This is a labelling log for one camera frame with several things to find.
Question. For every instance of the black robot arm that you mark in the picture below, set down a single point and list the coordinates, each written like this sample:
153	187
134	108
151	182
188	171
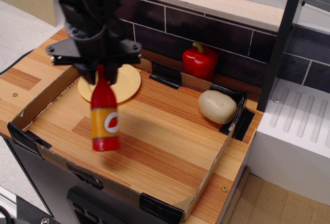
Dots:
92	15

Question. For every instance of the red toy bell pepper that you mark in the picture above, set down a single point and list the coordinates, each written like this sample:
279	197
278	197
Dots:
200	61

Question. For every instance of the white sink drainboard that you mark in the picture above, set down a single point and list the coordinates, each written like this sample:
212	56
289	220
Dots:
291	145

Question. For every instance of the red hot sauce bottle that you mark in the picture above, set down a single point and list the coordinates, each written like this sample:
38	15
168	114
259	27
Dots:
104	116

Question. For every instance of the light wooden shelf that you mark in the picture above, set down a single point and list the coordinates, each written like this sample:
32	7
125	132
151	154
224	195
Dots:
241	11

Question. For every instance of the yellow plastic plate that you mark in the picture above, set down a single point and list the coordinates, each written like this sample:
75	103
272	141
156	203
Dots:
127	84

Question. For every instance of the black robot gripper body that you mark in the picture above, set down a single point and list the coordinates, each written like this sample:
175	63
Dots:
87	51

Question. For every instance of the beige toy potato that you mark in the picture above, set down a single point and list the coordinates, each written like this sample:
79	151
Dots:
217	107

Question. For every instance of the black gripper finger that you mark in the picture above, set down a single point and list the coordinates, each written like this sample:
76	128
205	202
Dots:
87	71
111	73

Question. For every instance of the black vertical post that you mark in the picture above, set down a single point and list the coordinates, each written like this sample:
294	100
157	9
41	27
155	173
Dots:
290	18

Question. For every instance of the cardboard fence with black tape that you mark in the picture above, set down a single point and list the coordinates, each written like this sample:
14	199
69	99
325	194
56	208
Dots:
173	165

